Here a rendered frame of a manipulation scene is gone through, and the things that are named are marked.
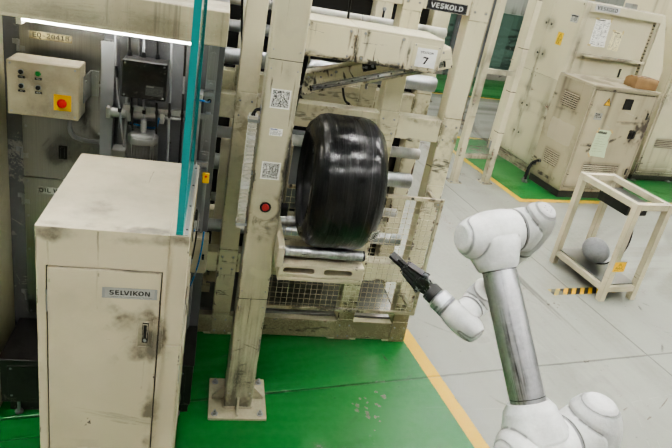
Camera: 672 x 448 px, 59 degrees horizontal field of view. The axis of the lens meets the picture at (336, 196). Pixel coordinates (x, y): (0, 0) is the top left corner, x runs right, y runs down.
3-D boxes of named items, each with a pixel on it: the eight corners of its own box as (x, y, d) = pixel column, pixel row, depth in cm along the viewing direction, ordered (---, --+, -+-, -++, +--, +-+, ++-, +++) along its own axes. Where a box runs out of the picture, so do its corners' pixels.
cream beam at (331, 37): (298, 55, 242) (304, 18, 236) (293, 44, 264) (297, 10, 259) (438, 75, 255) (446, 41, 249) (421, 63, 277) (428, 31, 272)
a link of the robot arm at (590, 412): (623, 471, 174) (645, 413, 165) (577, 489, 166) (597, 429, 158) (582, 431, 187) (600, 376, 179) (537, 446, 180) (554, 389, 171)
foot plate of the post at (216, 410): (207, 420, 270) (208, 413, 269) (209, 379, 294) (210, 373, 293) (266, 420, 276) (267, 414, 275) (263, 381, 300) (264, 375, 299)
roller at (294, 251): (281, 257, 241) (283, 248, 239) (280, 252, 245) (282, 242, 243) (364, 263, 248) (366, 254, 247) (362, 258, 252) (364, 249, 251)
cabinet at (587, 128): (557, 198, 640) (596, 85, 592) (525, 177, 689) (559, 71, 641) (621, 200, 673) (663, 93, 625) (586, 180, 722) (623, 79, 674)
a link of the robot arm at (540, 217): (523, 226, 196) (489, 230, 190) (551, 189, 183) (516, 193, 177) (543, 258, 188) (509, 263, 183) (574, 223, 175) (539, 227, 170)
